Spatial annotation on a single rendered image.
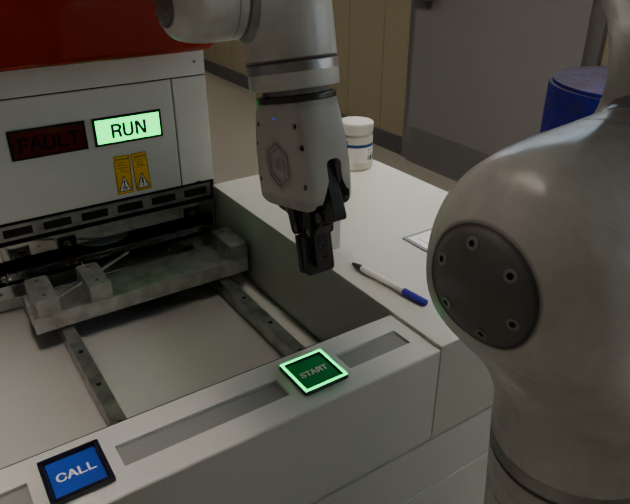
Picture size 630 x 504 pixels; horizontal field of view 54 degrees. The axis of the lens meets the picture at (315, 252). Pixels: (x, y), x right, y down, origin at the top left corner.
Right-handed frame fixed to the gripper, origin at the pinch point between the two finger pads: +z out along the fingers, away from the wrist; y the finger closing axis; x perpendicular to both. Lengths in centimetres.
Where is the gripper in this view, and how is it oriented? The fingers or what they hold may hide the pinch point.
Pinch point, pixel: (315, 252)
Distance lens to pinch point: 62.3
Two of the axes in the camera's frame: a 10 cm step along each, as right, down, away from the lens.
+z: 1.2, 9.5, 3.0
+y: 5.4, 1.9, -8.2
